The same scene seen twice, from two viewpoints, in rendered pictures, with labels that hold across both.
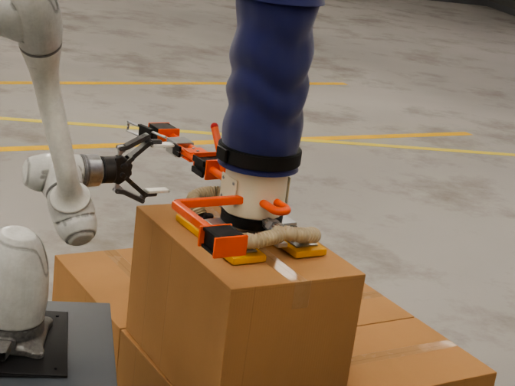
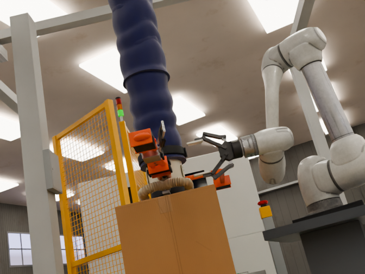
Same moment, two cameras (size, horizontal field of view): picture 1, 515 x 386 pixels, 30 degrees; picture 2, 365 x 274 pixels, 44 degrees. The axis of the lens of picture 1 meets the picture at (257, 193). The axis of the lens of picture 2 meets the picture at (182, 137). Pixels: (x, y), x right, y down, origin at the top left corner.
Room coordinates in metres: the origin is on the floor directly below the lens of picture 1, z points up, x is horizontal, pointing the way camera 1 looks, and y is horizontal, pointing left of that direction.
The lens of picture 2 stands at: (4.10, 1.22, 0.56)
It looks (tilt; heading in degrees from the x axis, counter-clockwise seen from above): 19 degrees up; 214
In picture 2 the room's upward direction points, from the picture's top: 13 degrees counter-clockwise
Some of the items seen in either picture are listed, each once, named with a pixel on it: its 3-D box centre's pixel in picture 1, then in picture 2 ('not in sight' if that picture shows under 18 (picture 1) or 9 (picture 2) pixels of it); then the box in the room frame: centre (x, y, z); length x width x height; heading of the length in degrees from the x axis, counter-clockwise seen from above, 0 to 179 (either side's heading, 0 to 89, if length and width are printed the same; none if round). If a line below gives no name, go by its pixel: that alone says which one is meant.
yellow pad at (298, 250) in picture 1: (279, 226); not in sight; (2.53, -0.07, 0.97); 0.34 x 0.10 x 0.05; 32
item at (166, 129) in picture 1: (163, 132); (142, 141); (2.99, 0.32, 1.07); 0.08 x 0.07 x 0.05; 32
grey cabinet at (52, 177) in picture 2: not in sight; (52, 172); (2.04, -1.34, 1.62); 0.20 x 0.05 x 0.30; 33
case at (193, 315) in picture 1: (236, 303); (183, 253); (2.48, 0.02, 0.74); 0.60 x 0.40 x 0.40; 31
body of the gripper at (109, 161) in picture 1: (115, 169); (230, 150); (2.54, 0.40, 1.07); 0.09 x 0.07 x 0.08; 122
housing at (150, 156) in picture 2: (179, 146); (151, 154); (2.88, 0.26, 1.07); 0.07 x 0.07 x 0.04; 32
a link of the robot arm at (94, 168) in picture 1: (90, 170); (247, 146); (2.50, 0.46, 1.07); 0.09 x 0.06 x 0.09; 32
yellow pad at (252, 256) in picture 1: (219, 231); not in sight; (2.43, 0.09, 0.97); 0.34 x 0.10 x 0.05; 32
